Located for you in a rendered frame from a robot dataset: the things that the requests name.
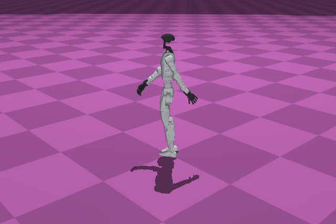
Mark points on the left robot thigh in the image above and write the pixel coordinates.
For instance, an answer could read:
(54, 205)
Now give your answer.
(165, 109)

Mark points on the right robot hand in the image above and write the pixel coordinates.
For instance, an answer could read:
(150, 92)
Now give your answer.
(141, 87)

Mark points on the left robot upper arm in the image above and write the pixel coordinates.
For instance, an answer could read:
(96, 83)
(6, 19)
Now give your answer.
(170, 62)

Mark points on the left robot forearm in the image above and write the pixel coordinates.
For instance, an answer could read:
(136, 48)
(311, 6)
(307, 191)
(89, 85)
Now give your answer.
(180, 83)

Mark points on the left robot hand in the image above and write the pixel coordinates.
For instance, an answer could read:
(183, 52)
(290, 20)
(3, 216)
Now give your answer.
(191, 97)

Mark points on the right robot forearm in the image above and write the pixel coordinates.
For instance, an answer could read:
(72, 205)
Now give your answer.
(152, 77)

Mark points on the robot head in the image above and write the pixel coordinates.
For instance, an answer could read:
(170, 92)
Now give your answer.
(167, 38)

